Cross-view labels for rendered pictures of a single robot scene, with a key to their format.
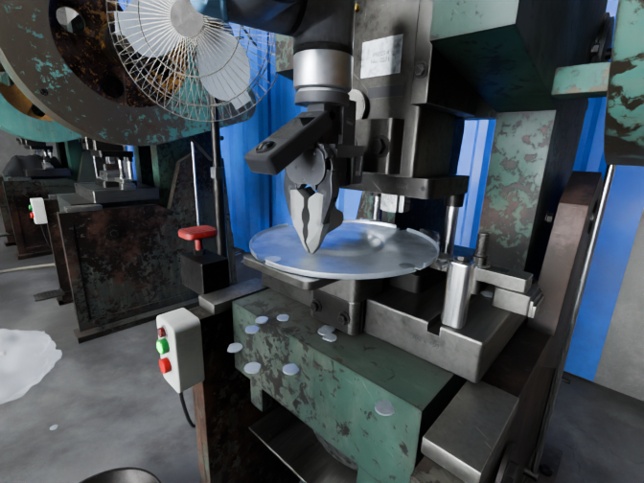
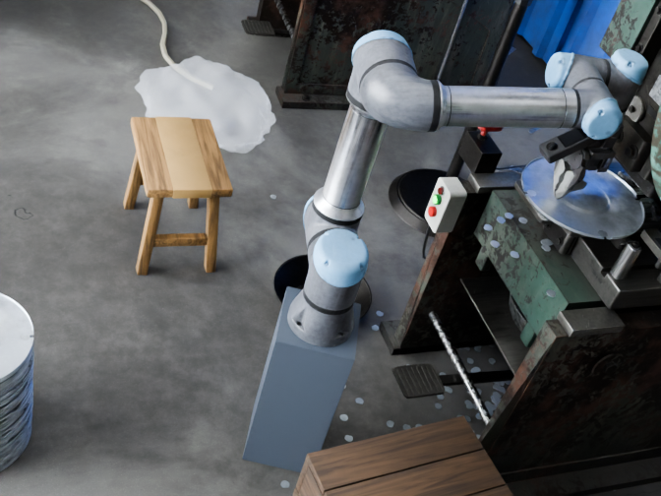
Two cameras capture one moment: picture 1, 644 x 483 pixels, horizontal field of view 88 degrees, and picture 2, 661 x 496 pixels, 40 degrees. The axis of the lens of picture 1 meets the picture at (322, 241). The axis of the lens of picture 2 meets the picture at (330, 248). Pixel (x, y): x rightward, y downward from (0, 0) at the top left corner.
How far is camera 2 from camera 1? 1.63 m
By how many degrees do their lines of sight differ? 29
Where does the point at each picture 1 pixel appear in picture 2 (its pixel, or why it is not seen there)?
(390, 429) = (551, 307)
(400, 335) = (586, 268)
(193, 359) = (451, 217)
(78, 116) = not seen: outside the picture
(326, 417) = (521, 289)
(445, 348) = (604, 284)
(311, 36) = not seen: hidden behind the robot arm
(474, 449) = (578, 325)
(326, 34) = not seen: hidden behind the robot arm
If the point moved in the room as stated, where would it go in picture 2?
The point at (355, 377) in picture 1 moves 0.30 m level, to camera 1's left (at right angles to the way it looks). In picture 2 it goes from (547, 275) to (431, 214)
